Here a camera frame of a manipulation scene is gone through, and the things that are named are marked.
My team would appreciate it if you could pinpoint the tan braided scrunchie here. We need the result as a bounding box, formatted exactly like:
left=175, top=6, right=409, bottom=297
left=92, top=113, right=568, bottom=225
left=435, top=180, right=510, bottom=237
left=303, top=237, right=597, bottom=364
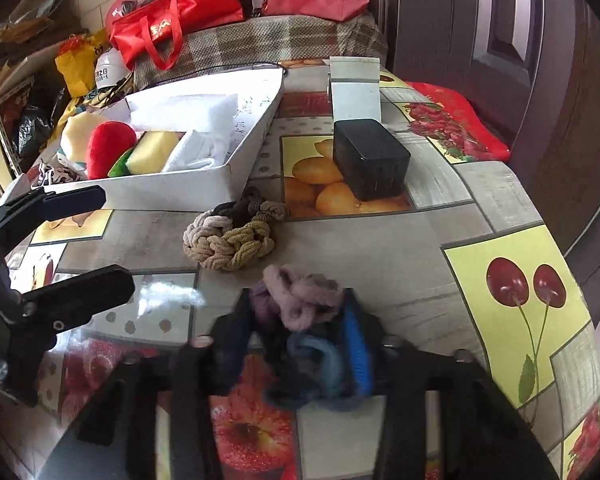
left=252, top=200, right=291, bottom=227

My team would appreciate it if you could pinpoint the purple scrunchie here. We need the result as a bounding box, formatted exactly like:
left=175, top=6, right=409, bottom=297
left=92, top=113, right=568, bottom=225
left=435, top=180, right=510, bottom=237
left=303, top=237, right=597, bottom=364
left=249, top=282, right=283, bottom=328

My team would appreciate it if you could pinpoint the pink scrunchie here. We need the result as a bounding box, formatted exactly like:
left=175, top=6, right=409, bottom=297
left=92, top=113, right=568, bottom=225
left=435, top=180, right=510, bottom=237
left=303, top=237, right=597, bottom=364
left=262, top=265, right=341, bottom=332

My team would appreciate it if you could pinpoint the yellow green sponge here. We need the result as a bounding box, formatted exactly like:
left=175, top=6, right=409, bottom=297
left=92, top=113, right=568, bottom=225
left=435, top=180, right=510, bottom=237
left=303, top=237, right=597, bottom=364
left=108, top=131, right=186, bottom=178

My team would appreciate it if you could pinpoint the red plush apple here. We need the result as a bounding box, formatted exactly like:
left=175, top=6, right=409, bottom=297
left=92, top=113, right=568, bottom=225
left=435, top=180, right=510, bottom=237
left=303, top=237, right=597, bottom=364
left=86, top=121, right=137, bottom=180

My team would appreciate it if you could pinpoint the mustard braided scrunchie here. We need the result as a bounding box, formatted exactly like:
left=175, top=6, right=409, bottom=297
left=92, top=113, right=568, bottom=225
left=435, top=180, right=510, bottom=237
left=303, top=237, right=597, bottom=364
left=220, top=220, right=276, bottom=272

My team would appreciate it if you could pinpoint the pale yellow foam piece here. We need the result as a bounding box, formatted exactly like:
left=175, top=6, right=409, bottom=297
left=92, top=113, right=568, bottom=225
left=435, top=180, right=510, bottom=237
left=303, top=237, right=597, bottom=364
left=61, top=110, right=103, bottom=162

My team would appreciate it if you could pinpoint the patterned cloth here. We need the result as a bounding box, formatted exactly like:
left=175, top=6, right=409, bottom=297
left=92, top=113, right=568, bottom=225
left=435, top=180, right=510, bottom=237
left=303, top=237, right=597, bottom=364
left=37, top=157, right=88, bottom=186

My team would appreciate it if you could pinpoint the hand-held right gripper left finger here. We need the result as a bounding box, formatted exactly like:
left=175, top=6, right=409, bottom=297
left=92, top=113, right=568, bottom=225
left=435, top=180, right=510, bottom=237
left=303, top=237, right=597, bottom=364
left=75, top=302, right=262, bottom=480

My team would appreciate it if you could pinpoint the black rectangular box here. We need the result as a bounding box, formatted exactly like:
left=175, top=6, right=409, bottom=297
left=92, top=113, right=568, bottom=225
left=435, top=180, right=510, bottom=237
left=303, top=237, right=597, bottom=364
left=332, top=118, right=412, bottom=202

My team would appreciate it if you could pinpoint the white upright carton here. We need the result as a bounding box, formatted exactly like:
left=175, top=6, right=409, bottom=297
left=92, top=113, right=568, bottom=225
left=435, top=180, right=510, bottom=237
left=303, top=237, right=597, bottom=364
left=325, top=56, right=382, bottom=122

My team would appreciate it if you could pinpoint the red shopping bag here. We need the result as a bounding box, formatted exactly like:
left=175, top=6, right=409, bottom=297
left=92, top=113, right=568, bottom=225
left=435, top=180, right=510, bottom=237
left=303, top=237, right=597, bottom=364
left=109, top=0, right=246, bottom=71

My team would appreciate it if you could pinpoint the plaid blanket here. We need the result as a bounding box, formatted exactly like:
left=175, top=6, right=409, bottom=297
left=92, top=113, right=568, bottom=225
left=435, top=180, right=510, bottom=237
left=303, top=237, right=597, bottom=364
left=132, top=12, right=388, bottom=91

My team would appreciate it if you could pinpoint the red fruit print mat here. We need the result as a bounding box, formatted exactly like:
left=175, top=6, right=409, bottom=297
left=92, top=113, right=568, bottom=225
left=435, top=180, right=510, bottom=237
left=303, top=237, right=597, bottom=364
left=405, top=81, right=511, bottom=163

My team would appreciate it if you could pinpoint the white foam block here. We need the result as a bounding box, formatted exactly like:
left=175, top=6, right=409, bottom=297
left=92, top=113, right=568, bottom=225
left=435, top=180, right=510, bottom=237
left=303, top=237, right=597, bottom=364
left=125, top=92, right=238, bottom=133

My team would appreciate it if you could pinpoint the yellow plastic bag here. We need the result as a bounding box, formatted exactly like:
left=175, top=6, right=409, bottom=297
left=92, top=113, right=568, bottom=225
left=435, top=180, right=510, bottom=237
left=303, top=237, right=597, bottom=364
left=55, top=30, right=111, bottom=98

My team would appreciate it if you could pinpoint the blue scrunchie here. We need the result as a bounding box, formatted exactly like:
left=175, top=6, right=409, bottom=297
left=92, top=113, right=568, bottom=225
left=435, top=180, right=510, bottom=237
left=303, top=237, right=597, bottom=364
left=267, top=332, right=361, bottom=411

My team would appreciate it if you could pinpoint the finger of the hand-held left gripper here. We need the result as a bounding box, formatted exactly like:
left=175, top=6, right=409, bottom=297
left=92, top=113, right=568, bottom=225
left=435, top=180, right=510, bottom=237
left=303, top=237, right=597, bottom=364
left=10, top=265, right=137, bottom=361
left=0, top=185, right=107, bottom=233

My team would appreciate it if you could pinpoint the beige braided scrunchie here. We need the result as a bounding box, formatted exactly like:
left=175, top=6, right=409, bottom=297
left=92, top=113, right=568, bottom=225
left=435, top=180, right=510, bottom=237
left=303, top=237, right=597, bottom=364
left=182, top=212, right=236, bottom=267

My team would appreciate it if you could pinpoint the white cardboard box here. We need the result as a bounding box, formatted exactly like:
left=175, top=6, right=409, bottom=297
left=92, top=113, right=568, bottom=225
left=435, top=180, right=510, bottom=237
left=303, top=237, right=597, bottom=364
left=42, top=66, right=287, bottom=211

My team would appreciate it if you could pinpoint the white cloth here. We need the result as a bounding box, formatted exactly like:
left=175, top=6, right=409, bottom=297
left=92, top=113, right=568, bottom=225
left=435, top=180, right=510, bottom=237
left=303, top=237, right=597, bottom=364
left=162, top=130, right=231, bottom=171

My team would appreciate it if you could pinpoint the dark brown braided scrunchie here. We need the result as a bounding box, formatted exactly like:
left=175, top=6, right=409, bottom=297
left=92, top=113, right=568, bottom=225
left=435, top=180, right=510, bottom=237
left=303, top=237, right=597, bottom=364
left=215, top=186, right=267, bottom=226

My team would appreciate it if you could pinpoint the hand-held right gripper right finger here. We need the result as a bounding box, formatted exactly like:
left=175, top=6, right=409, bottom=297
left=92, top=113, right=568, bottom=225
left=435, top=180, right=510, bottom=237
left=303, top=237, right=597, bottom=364
left=340, top=289, right=561, bottom=480

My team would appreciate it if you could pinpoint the black plastic bag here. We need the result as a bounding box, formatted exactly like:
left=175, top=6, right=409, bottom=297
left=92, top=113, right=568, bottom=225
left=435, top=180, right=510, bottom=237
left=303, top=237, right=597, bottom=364
left=15, top=87, right=71, bottom=161

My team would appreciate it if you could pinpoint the brown door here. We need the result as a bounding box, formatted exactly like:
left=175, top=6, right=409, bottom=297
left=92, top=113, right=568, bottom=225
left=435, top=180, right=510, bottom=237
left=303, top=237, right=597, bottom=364
left=370, top=0, right=600, bottom=261

